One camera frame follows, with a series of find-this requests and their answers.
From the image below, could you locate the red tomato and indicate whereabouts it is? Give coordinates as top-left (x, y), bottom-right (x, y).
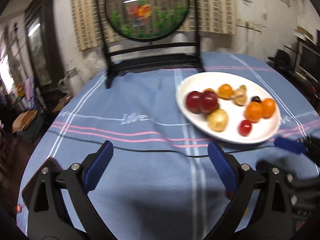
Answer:
top-left (238, 120), bottom-right (252, 137)

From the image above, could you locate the dark purple plum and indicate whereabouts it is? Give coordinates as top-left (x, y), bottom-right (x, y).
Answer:
top-left (185, 91), bottom-right (202, 114)

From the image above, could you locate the black computer monitor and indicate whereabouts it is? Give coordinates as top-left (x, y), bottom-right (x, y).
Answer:
top-left (297, 41), bottom-right (319, 82)

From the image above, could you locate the dark wooden cabinet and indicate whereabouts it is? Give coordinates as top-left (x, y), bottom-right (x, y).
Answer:
top-left (24, 0), bottom-right (64, 89)

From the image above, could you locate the small green yellow fruit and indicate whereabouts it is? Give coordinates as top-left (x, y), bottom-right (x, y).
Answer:
top-left (239, 85), bottom-right (247, 92)

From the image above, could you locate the checkered beige curtain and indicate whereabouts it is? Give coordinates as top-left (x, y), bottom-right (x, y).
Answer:
top-left (70, 0), bottom-right (236, 50)

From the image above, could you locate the white round plate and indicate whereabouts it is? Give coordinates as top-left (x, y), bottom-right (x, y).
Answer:
top-left (176, 72), bottom-right (281, 145)

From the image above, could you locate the white kettle jug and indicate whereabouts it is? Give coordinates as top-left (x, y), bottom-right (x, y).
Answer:
top-left (57, 68), bottom-right (78, 94)

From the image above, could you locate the small orange tangerine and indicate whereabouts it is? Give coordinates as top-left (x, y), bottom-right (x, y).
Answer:
top-left (217, 84), bottom-right (234, 100)

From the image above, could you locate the yellow spotted potato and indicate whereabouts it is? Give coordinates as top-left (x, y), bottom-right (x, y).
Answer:
top-left (207, 108), bottom-right (228, 132)

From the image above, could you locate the small orange mandarin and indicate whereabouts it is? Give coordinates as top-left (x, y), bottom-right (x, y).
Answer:
top-left (260, 98), bottom-right (276, 119)

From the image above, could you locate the pale yellow onion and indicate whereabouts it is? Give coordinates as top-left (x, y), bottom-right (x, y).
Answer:
top-left (232, 88), bottom-right (247, 106)

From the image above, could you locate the large orange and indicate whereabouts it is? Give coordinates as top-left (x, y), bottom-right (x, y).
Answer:
top-left (245, 102), bottom-right (263, 123)

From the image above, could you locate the round goldfish screen ornament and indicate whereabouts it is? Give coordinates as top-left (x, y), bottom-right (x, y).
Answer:
top-left (97, 0), bottom-right (204, 88)

